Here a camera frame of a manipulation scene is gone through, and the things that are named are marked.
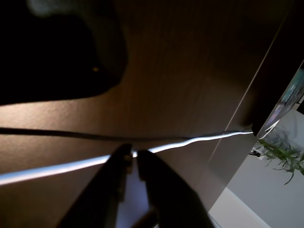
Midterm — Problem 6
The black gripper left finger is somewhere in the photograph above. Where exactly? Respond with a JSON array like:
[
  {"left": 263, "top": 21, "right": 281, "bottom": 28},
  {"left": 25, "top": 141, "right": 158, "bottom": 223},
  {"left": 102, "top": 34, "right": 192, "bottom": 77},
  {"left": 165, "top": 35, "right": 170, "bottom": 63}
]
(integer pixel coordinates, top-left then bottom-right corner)
[{"left": 59, "top": 143, "right": 133, "bottom": 228}]

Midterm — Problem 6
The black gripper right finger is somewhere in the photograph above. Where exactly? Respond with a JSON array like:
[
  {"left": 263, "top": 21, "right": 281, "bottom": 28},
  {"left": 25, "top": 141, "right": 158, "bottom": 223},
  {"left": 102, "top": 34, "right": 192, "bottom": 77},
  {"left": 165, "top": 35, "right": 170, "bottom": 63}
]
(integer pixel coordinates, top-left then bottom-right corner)
[{"left": 137, "top": 149, "right": 216, "bottom": 228}]

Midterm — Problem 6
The green houseplant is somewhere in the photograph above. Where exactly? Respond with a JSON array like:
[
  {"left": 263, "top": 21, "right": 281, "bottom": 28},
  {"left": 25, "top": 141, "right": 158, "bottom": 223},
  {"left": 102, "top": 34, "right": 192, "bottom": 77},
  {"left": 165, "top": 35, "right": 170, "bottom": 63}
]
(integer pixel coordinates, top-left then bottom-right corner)
[{"left": 257, "top": 139, "right": 304, "bottom": 186}]

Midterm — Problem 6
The laptop screen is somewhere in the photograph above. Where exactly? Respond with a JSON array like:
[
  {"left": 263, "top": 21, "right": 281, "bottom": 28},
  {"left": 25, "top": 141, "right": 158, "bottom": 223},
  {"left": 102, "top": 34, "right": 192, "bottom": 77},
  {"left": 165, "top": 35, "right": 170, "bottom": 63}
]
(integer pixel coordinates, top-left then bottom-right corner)
[{"left": 258, "top": 67, "right": 304, "bottom": 140}]

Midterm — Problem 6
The white cable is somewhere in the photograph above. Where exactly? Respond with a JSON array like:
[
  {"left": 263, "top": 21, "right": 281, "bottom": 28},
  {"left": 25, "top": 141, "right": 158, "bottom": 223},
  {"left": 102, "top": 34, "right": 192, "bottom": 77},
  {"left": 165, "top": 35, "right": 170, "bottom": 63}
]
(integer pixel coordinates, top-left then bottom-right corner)
[{"left": 0, "top": 130, "right": 254, "bottom": 186}]

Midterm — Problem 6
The thin black cable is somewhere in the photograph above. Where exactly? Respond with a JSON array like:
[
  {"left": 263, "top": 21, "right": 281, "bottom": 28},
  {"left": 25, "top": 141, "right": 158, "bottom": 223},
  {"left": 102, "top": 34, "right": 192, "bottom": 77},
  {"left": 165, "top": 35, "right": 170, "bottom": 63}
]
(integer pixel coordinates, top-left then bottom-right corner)
[{"left": 0, "top": 127, "right": 228, "bottom": 143}]

